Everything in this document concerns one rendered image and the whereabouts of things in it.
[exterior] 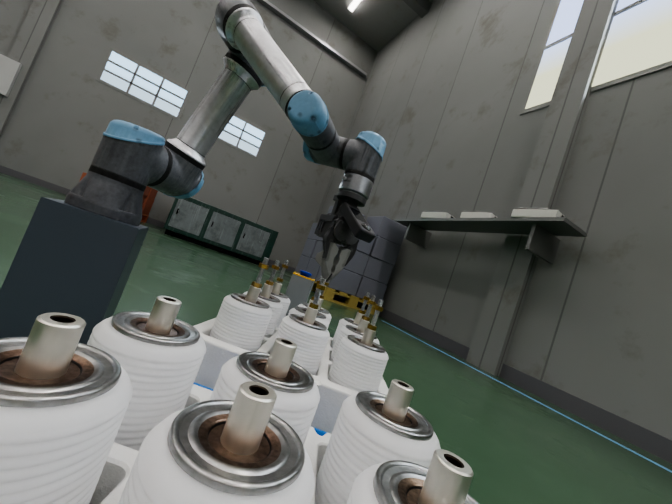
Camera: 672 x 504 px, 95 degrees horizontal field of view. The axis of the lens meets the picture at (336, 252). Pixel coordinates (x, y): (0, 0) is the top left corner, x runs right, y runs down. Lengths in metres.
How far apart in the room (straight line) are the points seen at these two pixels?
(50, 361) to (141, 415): 0.11
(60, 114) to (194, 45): 2.92
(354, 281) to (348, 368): 3.52
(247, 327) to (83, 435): 0.39
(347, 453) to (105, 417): 0.18
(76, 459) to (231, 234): 5.63
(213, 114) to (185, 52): 7.40
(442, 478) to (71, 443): 0.19
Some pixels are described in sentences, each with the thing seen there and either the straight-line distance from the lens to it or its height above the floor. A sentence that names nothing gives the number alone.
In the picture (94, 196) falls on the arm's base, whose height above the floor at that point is 0.33.
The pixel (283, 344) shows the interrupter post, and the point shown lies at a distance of 0.30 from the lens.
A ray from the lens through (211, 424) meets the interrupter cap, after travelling 0.21.
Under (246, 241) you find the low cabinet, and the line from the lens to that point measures 5.85.
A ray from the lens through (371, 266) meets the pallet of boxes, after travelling 4.18.
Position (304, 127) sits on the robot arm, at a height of 0.61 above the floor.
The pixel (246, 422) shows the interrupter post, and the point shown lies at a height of 0.27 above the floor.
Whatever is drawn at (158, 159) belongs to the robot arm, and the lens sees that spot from 0.91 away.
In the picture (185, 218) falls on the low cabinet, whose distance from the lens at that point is 5.77.
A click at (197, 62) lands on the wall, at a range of 8.31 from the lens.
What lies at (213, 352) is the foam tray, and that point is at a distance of 0.57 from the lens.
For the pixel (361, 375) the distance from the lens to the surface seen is 0.58.
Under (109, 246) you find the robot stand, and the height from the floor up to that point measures 0.24.
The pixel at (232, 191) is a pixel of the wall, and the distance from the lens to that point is 7.67.
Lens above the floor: 0.36
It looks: 4 degrees up
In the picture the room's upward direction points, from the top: 20 degrees clockwise
